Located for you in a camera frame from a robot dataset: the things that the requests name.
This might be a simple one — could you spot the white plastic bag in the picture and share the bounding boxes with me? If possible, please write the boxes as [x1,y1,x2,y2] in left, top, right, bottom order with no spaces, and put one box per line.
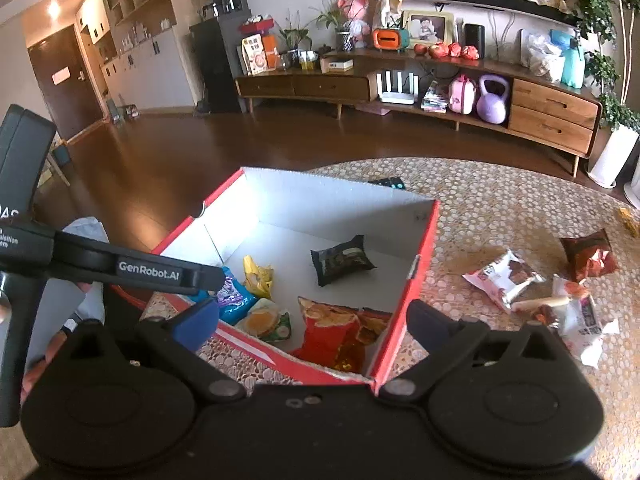
[62,216,108,256]

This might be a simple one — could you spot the person's left hand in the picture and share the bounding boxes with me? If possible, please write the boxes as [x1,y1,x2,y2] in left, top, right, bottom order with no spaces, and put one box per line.
[21,335,69,404]

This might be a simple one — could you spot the clear plastic bag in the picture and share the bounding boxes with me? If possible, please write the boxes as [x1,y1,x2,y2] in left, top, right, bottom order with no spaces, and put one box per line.
[520,30,566,83]

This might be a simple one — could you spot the light wooden drawer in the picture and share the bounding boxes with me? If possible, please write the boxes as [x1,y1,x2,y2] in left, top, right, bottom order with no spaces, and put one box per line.
[508,105,596,157]
[512,78,601,130]

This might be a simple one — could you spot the stack of magazines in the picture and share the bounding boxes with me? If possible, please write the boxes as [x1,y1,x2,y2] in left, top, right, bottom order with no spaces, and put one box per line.
[421,80,449,112]

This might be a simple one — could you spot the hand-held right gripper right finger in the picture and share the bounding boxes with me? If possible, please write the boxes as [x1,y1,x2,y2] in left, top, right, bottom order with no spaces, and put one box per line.
[379,300,577,404]

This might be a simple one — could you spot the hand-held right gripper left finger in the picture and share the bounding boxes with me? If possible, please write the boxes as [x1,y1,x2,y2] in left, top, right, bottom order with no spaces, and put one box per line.
[69,299,247,404]

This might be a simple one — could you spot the black snack packet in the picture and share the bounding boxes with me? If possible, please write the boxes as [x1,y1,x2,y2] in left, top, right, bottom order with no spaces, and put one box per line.
[310,235,377,288]

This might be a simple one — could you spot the white silver snack packet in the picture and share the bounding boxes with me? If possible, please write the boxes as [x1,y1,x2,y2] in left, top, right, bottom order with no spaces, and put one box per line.
[515,274,621,371]

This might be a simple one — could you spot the printed white red box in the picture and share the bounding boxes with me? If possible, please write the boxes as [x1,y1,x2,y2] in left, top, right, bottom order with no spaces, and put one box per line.
[241,34,266,76]

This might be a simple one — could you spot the teal spray bottle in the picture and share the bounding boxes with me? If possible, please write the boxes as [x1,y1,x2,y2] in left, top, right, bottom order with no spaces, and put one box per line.
[561,30,586,90]

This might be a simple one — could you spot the blue snack packet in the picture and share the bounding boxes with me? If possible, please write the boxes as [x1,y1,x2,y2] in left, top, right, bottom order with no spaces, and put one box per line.
[216,266,260,326]

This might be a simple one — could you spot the wooden TV cabinet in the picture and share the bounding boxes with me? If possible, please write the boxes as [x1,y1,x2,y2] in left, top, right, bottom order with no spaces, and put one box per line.
[234,49,603,178]

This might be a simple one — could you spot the small teal stool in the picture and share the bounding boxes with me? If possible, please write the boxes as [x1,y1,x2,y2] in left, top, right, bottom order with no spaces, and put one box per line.
[45,140,71,188]

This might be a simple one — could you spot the red cardboard box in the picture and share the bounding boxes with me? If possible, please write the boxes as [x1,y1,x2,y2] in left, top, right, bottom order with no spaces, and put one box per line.
[112,166,441,393]

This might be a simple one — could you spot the red chips packet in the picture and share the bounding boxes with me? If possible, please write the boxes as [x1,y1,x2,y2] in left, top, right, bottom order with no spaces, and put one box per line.
[297,296,393,375]

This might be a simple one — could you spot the black mini fridge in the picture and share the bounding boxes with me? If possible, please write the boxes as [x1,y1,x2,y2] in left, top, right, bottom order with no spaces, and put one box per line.
[189,16,251,113]

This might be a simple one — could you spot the purple kettlebell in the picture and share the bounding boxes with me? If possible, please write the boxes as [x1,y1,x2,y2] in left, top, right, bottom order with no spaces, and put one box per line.
[475,74,512,125]

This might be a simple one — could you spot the pink lunch bag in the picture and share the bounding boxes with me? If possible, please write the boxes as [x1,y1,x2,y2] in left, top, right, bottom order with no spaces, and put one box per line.
[447,74,478,116]

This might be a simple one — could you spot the person's left forearm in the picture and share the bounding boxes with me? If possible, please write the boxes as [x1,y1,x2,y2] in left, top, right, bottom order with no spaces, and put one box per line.
[37,280,106,356]

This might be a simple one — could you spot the photo frame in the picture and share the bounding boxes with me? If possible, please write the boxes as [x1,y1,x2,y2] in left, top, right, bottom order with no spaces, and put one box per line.
[402,10,455,46]

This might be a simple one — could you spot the red gift box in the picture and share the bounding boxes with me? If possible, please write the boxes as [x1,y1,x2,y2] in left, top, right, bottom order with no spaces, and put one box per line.
[239,16,276,36]

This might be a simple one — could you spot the small potted green plant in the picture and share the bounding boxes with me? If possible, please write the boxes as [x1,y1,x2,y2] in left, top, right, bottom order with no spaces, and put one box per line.
[277,10,311,68]

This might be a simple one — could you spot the black television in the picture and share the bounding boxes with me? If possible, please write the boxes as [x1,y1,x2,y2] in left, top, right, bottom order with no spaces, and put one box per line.
[402,0,576,23]

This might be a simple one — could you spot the white red cookie packet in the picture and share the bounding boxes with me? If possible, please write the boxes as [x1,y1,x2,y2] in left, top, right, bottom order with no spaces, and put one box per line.
[462,250,547,314]

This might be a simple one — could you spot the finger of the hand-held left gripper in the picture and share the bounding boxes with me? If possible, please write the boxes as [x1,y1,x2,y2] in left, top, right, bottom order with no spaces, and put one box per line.
[54,232,225,296]

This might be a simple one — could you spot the orange tissue box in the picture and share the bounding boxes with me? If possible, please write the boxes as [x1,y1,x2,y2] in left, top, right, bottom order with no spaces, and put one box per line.
[372,27,411,53]

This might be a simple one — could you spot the potted plant patterned pot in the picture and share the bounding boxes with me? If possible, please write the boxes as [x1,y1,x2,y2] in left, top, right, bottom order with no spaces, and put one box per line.
[310,0,353,52]

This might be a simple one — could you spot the white router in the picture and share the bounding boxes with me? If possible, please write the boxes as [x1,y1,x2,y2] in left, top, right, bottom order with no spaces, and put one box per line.
[376,71,418,106]

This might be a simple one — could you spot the tall artificial green tree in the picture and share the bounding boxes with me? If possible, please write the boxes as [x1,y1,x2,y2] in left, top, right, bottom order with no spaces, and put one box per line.
[572,0,640,131]

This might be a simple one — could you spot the black remote control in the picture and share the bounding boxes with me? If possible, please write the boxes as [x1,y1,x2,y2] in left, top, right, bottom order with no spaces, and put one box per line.
[367,176,411,192]

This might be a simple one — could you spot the green burger snack packet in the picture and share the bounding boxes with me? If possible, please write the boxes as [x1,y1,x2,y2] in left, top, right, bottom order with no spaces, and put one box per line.
[235,298,292,343]

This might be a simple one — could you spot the sausage stick snack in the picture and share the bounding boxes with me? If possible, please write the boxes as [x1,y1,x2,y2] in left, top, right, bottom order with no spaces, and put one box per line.
[511,296,572,315]

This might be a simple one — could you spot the yellow snack packet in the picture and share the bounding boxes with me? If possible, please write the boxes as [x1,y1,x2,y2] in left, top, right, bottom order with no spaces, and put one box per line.
[243,255,275,301]

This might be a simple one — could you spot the black speaker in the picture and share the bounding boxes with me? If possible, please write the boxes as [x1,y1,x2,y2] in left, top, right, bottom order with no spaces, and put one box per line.
[462,23,487,59]

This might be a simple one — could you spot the grey wall cabinet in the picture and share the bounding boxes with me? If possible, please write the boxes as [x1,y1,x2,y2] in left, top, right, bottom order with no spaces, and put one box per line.
[77,0,198,111]

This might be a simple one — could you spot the white plant pot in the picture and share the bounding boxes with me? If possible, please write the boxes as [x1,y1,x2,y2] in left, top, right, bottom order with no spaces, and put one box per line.
[587,127,640,188]

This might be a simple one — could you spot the brown door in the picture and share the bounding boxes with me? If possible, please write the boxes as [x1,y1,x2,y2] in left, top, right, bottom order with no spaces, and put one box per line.
[27,25,108,143]

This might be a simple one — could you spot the yellow candy wrapper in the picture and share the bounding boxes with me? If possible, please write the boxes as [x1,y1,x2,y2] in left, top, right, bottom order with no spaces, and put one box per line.
[617,205,640,238]

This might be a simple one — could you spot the dark red snack packet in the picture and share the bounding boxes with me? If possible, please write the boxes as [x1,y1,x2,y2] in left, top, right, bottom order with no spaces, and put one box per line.
[559,229,620,283]

